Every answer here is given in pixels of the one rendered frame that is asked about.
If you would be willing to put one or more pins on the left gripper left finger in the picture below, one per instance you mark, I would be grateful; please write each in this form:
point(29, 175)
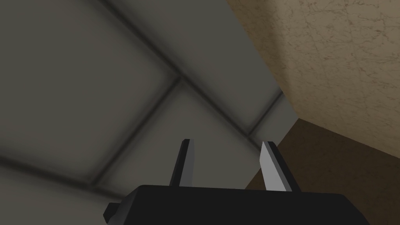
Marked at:
point(183, 165)

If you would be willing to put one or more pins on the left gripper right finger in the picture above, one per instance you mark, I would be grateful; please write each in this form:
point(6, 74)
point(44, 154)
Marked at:
point(275, 170)

